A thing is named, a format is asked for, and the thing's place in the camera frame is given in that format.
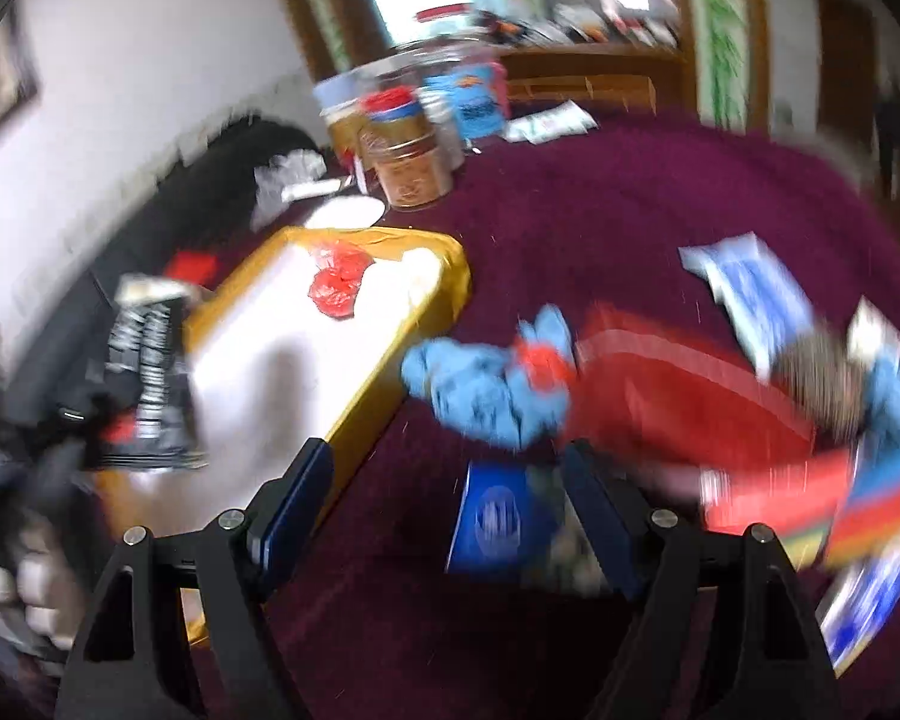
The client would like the blue microfibre cloth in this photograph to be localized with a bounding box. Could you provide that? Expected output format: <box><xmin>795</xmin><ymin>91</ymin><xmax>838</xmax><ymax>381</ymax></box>
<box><xmin>401</xmin><ymin>304</ymin><xmax>577</xmax><ymax>452</ymax></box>

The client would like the black snack packet red logo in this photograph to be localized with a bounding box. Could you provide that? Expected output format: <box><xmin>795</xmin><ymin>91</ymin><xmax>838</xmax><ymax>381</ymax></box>
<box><xmin>98</xmin><ymin>273</ymin><xmax>205</xmax><ymax>470</ymax></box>

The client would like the coloured felt sheets bag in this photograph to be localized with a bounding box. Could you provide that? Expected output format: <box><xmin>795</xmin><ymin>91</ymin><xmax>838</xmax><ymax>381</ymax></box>
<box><xmin>823</xmin><ymin>447</ymin><xmax>900</xmax><ymax>567</ymax></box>

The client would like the left white gloved hand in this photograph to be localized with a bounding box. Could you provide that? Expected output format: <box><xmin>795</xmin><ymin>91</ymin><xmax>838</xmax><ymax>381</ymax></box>
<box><xmin>0</xmin><ymin>520</ymin><xmax>86</xmax><ymax>653</ymax></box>

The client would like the blue packet under gripper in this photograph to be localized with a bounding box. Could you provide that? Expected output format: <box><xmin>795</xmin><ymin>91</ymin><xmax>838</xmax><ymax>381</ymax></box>
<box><xmin>447</xmin><ymin>460</ymin><xmax>566</xmax><ymax>583</ymax></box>

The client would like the red foil pouch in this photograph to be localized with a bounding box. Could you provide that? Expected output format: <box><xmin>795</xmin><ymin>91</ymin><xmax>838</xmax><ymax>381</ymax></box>
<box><xmin>560</xmin><ymin>302</ymin><xmax>816</xmax><ymax>472</ymax></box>

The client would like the burgundy velvet tablecloth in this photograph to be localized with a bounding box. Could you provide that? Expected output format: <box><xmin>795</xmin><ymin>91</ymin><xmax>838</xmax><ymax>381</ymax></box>
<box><xmin>268</xmin><ymin>114</ymin><xmax>900</xmax><ymax>718</ymax></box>

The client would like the yellow lined storage box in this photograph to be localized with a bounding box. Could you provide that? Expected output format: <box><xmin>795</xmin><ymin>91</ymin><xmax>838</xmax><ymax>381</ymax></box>
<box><xmin>95</xmin><ymin>227</ymin><xmax>471</xmax><ymax>536</ymax></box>

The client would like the red green yellow sheets bag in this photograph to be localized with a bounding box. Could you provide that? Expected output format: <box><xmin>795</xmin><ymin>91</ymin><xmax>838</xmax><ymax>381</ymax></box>
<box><xmin>701</xmin><ymin>449</ymin><xmax>854</xmax><ymax>571</ymax></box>

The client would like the red plastic bag ball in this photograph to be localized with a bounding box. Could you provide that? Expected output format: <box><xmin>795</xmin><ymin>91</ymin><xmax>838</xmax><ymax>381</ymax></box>
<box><xmin>308</xmin><ymin>241</ymin><xmax>374</xmax><ymax>320</ymax></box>

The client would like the steel wool scourer ball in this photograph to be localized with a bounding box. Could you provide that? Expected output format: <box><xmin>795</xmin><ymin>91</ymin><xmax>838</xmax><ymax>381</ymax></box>
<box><xmin>770</xmin><ymin>330</ymin><xmax>866</xmax><ymax>440</ymax></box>

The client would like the blue gold wrapped sponge pack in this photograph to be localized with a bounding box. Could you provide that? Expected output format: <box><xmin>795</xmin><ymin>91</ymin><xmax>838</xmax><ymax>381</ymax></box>
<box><xmin>816</xmin><ymin>535</ymin><xmax>900</xmax><ymax>678</ymax></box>

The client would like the blue white paper packet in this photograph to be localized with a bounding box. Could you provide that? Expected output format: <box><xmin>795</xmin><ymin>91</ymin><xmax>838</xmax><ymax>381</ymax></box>
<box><xmin>678</xmin><ymin>232</ymin><xmax>814</xmax><ymax>380</ymax></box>

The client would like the white round lid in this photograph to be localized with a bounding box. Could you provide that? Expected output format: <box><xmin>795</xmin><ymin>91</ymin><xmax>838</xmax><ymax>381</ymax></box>
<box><xmin>302</xmin><ymin>195</ymin><xmax>386</xmax><ymax>231</ymax></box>

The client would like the black backpack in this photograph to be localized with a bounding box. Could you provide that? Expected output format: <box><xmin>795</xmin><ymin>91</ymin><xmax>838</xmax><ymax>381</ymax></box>
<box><xmin>0</xmin><ymin>115</ymin><xmax>317</xmax><ymax>424</ymax></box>

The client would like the white leaflet on table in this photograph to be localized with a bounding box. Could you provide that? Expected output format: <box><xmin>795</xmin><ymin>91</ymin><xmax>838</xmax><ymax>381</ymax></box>
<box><xmin>502</xmin><ymin>101</ymin><xmax>598</xmax><ymax>145</ymax></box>

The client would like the orange powder plastic jar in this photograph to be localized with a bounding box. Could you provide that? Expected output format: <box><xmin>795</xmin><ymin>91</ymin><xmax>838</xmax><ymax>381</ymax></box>
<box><xmin>359</xmin><ymin>86</ymin><xmax>453</xmax><ymax>210</ymax></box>

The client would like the blue label plastic jar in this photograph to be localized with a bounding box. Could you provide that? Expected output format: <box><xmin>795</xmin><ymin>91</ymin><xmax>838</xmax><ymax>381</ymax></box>
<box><xmin>422</xmin><ymin>60</ymin><xmax>509</xmax><ymax>140</ymax></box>

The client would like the wooden framed mirror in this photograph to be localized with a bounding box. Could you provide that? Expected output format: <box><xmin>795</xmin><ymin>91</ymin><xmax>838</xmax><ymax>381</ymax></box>
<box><xmin>264</xmin><ymin>0</ymin><xmax>767</xmax><ymax>129</ymax></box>

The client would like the red lid plastic jar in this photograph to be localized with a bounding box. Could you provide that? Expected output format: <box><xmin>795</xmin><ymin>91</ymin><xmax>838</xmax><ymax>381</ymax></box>
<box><xmin>413</xmin><ymin>4</ymin><xmax>482</xmax><ymax>52</ymax></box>

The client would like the bamboo painted glass panel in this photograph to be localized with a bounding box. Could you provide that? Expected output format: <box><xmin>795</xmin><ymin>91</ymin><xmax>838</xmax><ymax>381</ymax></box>
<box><xmin>686</xmin><ymin>0</ymin><xmax>758</xmax><ymax>132</ymax></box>

